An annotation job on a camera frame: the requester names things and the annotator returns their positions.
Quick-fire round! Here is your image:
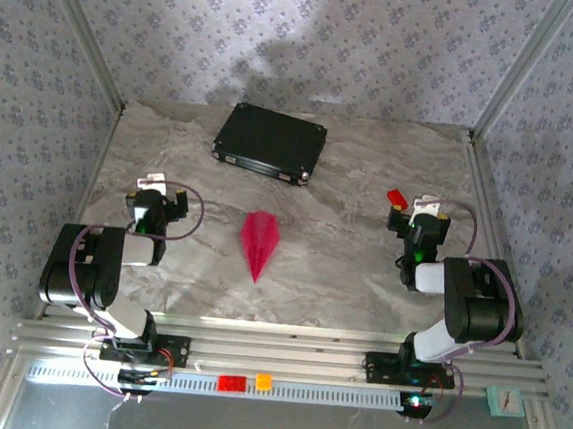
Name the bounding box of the black hard case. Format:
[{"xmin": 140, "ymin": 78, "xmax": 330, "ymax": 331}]
[{"xmin": 207, "ymin": 99, "xmax": 331, "ymax": 189}]

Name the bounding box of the shiny red rectangular block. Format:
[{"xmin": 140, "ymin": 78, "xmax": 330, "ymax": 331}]
[{"xmin": 216, "ymin": 372, "xmax": 248, "ymax": 395}]

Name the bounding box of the grey slotted cable duct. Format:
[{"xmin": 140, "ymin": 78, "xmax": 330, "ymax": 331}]
[{"xmin": 25, "ymin": 357, "xmax": 435, "ymax": 417}]

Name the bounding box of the red toy brick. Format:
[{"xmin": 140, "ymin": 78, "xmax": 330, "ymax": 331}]
[{"xmin": 385, "ymin": 187, "xmax": 411, "ymax": 210}]

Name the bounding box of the right controller board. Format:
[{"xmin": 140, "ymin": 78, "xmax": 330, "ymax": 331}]
[{"xmin": 396, "ymin": 390, "xmax": 437, "ymax": 422}]

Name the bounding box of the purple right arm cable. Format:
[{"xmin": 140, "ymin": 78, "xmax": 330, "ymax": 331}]
[{"xmin": 411, "ymin": 196, "xmax": 527, "ymax": 429}]

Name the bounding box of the aluminium side rail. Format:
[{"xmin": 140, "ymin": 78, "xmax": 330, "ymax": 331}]
[
  {"xmin": 34, "ymin": 98, "xmax": 126, "ymax": 325},
  {"xmin": 447, "ymin": 129, "xmax": 545, "ymax": 357}
]

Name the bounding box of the small teal clock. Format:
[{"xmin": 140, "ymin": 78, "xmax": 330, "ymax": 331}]
[{"xmin": 483, "ymin": 384, "xmax": 528, "ymax": 421}]

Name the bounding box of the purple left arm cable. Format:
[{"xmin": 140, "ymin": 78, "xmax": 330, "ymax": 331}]
[{"xmin": 57, "ymin": 172, "xmax": 208, "ymax": 408}]

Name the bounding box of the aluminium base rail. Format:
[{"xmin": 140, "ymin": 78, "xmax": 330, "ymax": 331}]
[{"xmin": 7, "ymin": 298, "xmax": 555, "ymax": 407}]

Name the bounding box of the pink paper sheet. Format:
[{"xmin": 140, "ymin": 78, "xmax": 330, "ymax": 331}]
[{"xmin": 235, "ymin": 209, "xmax": 284, "ymax": 286}]

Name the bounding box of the aluminium corner post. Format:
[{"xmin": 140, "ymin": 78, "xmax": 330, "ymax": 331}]
[
  {"xmin": 468, "ymin": 0, "xmax": 573, "ymax": 150},
  {"xmin": 24, "ymin": 0, "xmax": 136, "ymax": 116}
]

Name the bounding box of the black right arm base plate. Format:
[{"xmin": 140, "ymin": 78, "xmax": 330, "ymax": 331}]
[{"xmin": 361, "ymin": 350, "xmax": 459, "ymax": 391}]

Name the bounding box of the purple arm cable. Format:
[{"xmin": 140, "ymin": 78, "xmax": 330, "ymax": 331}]
[
  {"xmin": 57, "ymin": 172, "xmax": 208, "ymax": 408},
  {"xmin": 411, "ymin": 196, "xmax": 527, "ymax": 429}
]

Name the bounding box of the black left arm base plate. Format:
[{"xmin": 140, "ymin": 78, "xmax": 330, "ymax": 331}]
[{"xmin": 97, "ymin": 327, "xmax": 193, "ymax": 371}]

